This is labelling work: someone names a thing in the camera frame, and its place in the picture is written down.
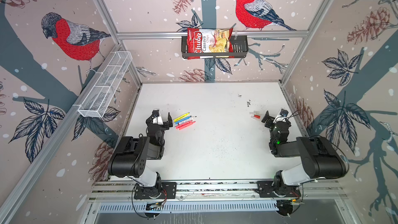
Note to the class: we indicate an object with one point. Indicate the pink highlighter pen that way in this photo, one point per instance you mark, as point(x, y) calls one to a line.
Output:
point(183, 123)

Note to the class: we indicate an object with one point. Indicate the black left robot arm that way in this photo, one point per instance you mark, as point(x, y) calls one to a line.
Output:
point(131, 154)

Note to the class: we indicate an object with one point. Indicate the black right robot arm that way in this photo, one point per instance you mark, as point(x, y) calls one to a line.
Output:
point(319, 160)

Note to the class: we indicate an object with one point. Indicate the yellow highlighter pen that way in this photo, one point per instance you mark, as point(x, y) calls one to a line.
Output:
point(181, 117)

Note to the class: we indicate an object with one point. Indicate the blue highlighter pen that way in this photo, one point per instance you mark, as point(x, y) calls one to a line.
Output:
point(183, 120)

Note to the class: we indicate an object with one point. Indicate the white marker pen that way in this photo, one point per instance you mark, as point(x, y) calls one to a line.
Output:
point(185, 120)

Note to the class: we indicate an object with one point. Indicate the red cassava chips bag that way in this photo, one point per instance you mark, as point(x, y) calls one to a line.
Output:
point(205, 41)

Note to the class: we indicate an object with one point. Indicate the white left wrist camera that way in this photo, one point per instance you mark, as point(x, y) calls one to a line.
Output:
point(157, 119)

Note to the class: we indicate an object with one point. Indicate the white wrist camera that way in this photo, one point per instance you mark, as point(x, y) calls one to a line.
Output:
point(282, 116)
point(157, 119)

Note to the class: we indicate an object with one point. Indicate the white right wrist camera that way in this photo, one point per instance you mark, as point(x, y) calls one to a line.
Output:
point(282, 116)

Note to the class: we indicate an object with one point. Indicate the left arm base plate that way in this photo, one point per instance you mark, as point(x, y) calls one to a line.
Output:
point(165, 190)

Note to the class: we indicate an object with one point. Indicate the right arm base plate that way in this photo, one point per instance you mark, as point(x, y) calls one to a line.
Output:
point(267, 189)

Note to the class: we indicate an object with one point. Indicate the black wire wall basket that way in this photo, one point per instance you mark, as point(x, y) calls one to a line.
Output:
point(235, 47)

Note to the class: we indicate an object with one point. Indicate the white mesh wall tray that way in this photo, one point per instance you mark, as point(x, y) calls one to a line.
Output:
point(101, 94)

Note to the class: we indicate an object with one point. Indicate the aluminium front rail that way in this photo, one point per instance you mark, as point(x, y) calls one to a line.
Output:
point(217, 190)

